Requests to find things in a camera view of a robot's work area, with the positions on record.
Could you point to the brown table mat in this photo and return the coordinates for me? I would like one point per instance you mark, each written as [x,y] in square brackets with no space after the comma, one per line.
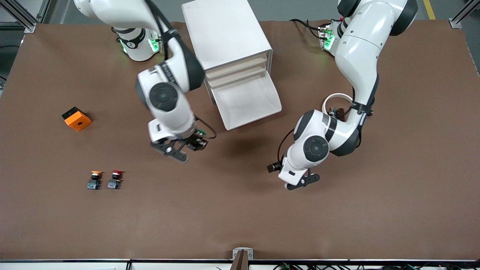
[240,206]

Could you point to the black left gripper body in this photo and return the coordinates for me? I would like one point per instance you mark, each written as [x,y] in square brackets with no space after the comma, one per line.
[275,167]

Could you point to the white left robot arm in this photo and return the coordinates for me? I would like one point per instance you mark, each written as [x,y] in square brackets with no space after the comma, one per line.
[356,56]

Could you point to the yellow push button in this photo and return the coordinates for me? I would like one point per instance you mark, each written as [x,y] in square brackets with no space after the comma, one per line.
[93,184]

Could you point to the white table edge rail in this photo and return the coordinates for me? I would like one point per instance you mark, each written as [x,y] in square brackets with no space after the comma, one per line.
[56,266]

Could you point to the green push button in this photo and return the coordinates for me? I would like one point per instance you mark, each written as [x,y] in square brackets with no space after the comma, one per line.
[201,132]

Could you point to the red push button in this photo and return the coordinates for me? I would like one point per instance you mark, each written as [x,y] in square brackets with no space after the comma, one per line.
[113,184]

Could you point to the grey mount bracket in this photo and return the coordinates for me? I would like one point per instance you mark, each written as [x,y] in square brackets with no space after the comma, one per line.
[235,255]

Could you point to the orange box with hole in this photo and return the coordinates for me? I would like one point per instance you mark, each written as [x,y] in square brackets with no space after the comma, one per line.
[78,122]

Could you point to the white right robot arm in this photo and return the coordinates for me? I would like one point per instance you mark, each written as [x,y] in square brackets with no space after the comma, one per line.
[165,112]

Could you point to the aluminium frame profile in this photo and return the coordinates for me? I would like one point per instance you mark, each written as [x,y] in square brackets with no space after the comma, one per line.
[28,25]
[455,23]

